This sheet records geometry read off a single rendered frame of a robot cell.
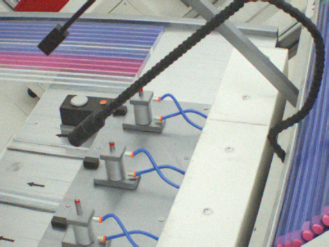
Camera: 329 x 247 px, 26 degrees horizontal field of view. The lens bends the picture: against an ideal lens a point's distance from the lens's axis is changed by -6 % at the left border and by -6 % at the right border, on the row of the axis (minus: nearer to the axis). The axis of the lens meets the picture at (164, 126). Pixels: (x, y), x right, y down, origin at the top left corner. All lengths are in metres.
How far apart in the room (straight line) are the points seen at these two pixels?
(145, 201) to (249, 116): 0.18
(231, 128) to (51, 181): 0.25
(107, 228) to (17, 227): 0.16
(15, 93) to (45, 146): 1.52
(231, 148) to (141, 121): 0.13
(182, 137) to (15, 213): 0.24
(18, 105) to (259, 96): 1.66
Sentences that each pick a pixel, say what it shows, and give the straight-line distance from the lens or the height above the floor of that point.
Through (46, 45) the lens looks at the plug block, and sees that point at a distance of 0.98.
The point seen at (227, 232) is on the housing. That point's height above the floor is 1.30.
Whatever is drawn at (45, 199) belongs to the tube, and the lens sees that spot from 0.95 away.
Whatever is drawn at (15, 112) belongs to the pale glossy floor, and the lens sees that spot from 2.52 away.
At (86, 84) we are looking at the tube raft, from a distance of 1.15.
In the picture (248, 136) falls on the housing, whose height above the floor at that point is 1.29.
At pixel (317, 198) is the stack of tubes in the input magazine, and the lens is 0.66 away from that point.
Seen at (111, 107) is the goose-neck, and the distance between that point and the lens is 0.73.
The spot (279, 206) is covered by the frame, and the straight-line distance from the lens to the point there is 0.70.
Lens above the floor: 1.76
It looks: 36 degrees down
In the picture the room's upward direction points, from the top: 53 degrees clockwise
